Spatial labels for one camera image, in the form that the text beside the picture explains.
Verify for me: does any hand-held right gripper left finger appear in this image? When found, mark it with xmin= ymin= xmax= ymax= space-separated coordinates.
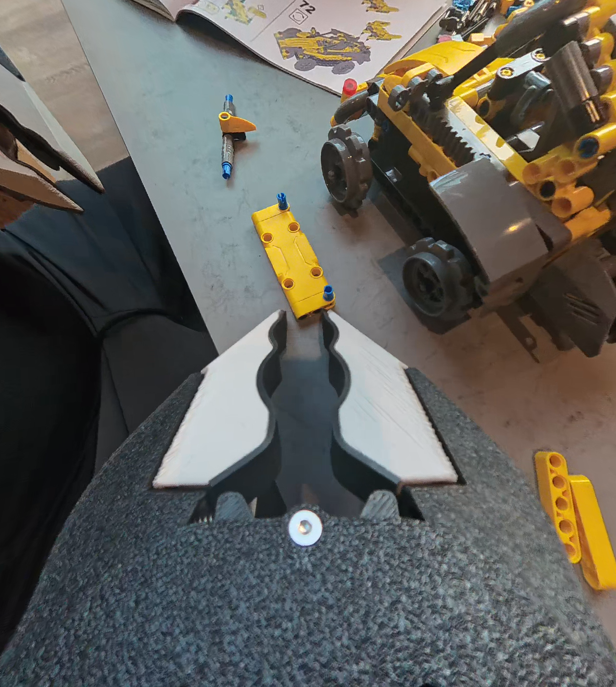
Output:
xmin=153 ymin=310 xmax=287 ymax=489

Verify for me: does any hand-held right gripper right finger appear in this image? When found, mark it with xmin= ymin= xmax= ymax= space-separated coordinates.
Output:
xmin=323 ymin=311 xmax=459 ymax=486

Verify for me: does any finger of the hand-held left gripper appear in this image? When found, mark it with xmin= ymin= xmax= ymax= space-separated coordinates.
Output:
xmin=0 ymin=33 xmax=106 ymax=192
xmin=0 ymin=131 xmax=83 ymax=213

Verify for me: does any yellow rectangular brick block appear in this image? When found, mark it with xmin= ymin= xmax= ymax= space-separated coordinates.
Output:
xmin=251 ymin=193 xmax=336 ymax=321

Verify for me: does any yellow grey toy brick vehicle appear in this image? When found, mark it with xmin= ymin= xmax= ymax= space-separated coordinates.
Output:
xmin=321 ymin=0 xmax=616 ymax=363

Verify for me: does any pile of brick parts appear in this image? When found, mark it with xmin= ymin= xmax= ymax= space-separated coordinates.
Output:
xmin=439 ymin=0 xmax=534 ymax=44

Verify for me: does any grey desk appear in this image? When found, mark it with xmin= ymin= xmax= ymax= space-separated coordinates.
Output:
xmin=61 ymin=0 xmax=616 ymax=682

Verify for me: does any yellow holed beam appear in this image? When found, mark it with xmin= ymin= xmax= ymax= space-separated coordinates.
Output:
xmin=534 ymin=451 xmax=582 ymax=564

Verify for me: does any person's black clothing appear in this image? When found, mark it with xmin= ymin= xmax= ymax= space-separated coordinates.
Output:
xmin=0 ymin=158 xmax=220 ymax=687

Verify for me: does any grey axle with yellow cam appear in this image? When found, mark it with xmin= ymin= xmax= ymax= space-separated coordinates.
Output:
xmin=218 ymin=95 xmax=257 ymax=179

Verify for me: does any yellow curved panel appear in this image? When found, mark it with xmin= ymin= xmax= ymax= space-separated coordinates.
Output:
xmin=568 ymin=475 xmax=616 ymax=591

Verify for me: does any building instruction booklet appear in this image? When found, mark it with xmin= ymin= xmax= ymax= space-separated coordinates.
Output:
xmin=131 ymin=0 xmax=448 ymax=97

